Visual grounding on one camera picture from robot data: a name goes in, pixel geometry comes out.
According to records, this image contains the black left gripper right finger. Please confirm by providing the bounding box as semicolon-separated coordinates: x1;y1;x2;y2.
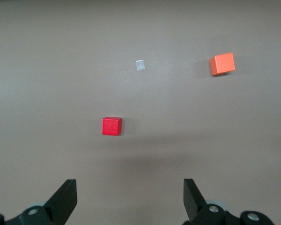
183;178;276;225

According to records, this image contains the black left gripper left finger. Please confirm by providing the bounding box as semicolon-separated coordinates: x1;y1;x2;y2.
0;179;78;225

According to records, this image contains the red wooden block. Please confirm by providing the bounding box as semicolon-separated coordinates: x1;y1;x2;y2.
101;116;123;136

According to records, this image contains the orange wooden block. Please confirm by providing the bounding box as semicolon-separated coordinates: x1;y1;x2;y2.
209;52;236;76

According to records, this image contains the brown table cover sheet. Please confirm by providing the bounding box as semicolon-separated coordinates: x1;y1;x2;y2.
0;0;281;225

